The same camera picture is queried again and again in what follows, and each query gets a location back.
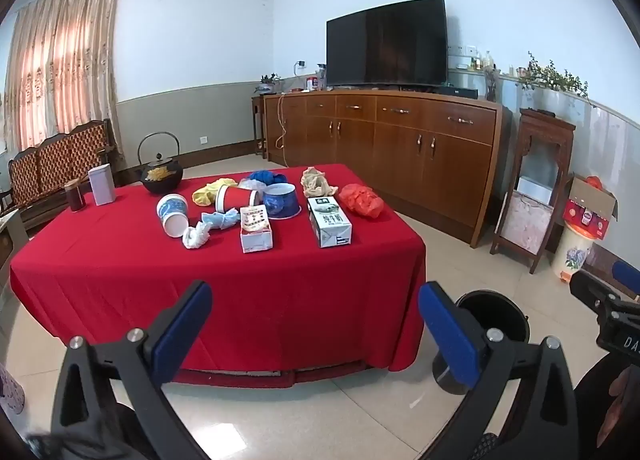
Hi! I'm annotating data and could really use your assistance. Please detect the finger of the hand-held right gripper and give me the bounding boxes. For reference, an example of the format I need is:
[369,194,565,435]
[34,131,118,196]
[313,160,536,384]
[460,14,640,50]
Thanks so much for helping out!
[612,261,640,293]
[570,271,618,313]

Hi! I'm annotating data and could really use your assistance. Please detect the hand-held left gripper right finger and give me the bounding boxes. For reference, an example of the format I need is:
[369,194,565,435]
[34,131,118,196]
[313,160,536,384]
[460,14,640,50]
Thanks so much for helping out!
[417,281,576,460]

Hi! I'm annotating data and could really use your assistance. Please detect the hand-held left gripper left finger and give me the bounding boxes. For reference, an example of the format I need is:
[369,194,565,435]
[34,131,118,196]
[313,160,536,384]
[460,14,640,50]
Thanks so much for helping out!
[50,281,216,460]

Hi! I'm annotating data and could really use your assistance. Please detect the black trash bin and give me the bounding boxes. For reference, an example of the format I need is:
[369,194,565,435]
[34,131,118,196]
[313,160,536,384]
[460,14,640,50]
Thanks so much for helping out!
[432,290,528,393]

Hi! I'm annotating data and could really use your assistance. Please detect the blue face mask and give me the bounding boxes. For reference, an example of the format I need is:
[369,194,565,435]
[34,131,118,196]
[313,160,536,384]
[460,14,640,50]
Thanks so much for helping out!
[201,208,241,231]

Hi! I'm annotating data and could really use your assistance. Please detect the yellow cloth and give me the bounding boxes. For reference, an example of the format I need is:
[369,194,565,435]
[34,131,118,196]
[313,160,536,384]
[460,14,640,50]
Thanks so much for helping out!
[193,178,237,207]

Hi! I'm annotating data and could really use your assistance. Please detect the red plastic bag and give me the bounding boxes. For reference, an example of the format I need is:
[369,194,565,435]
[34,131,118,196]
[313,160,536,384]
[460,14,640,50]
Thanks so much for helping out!
[338,184,386,218]

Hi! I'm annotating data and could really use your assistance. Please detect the white and green milk carton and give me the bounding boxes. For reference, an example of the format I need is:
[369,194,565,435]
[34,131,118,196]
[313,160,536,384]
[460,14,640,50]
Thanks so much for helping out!
[306,196,353,247]

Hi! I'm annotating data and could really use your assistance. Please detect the blue cloth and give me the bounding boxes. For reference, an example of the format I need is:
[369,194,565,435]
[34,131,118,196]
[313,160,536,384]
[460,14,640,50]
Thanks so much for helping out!
[248,170,288,188]

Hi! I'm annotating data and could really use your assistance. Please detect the beige plastic bag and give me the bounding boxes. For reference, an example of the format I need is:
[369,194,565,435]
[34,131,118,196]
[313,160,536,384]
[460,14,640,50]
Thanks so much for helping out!
[300,166,341,198]

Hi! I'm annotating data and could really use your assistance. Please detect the person's right hand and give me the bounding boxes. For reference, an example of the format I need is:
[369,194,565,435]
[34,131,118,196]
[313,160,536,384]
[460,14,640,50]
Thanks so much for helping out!
[600,365,640,441]

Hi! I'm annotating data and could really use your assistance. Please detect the white flowered bin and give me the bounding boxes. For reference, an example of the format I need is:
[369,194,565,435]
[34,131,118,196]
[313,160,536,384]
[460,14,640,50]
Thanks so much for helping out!
[552,225,596,282]

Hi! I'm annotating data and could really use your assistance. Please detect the open cardboard box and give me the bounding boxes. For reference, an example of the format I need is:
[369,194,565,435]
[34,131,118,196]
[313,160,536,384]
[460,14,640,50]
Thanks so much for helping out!
[563,175,619,241]

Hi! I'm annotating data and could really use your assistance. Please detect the red tablecloth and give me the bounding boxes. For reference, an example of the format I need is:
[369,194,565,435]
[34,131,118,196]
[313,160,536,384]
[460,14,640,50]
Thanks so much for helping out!
[10,163,426,388]

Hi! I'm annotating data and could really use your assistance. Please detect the white crumpled tissue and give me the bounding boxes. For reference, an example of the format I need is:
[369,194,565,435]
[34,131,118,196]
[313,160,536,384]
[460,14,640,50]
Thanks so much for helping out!
[181,221,213,249]

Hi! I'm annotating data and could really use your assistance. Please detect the black mesh shoe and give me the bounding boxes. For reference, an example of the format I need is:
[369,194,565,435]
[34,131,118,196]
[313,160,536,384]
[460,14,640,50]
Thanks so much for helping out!
[470,432,501,460]

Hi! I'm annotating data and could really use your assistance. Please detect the blue and white paper cup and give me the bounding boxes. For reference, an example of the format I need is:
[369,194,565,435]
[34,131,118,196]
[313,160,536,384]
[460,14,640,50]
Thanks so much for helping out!
[156,194,190,238]

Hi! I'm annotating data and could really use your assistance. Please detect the small red and white box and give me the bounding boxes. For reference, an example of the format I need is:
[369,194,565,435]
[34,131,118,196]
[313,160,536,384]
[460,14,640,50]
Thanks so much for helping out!
[240,206,274,253]

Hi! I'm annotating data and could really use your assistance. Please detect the red paper cup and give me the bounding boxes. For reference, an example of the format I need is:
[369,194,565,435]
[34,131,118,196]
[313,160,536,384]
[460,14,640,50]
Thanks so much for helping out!
[215,184,262,213]

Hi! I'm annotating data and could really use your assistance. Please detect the black iron teapot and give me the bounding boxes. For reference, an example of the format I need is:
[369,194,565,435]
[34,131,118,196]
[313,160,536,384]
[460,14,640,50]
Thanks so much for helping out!
[137,132,183,197]

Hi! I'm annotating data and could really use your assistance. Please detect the blue paper bowl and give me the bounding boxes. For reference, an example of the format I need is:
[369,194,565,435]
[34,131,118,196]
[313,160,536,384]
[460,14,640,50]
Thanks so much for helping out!
[262,183,302,219]

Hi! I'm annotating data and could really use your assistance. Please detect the white tin box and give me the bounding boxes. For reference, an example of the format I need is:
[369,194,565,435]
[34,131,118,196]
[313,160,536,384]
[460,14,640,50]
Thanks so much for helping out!
[88,164,117,205]

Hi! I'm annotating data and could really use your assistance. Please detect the tall carved wooden stand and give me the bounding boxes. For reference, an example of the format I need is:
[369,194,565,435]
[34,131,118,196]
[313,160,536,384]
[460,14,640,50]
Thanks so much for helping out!
[490,108,577,274]

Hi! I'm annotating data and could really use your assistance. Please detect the dark red jar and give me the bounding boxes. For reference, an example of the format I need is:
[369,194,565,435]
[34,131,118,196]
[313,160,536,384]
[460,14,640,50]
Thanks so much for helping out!
[64,180,85,213]

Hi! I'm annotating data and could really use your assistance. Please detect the brown wooden sideboard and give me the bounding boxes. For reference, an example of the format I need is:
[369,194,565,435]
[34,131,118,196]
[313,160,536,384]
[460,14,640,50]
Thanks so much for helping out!
[263,88,502,247]

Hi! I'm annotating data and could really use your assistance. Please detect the green leafy branches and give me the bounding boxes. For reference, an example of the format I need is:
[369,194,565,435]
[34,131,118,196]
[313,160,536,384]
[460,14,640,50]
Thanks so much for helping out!
[515,52,596,105]

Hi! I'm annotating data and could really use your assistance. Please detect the wooden bench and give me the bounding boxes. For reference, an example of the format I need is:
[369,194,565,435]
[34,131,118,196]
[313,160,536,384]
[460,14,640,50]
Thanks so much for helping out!
[0,119,118,221]

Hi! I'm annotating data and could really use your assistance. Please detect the small wooden side table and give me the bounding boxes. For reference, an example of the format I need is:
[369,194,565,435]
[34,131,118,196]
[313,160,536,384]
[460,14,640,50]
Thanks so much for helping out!
[251,94,268,158]

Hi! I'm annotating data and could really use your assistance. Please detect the small potted plant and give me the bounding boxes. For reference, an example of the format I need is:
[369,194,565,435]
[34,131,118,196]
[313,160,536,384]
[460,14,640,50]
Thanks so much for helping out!
[254,72,281,95]

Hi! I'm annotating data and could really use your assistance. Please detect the beige patterned curtain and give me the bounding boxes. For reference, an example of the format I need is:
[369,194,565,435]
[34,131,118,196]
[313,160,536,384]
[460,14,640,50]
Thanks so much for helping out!
[2,0,123,153]

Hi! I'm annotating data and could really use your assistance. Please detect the black television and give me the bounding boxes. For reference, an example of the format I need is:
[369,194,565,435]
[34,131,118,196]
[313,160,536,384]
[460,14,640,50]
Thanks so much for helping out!
[326,0,448,89]

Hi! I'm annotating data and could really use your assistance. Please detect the white cable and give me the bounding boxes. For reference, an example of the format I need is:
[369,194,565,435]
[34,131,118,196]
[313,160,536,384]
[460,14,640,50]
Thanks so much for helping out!
[275,92,291,165]

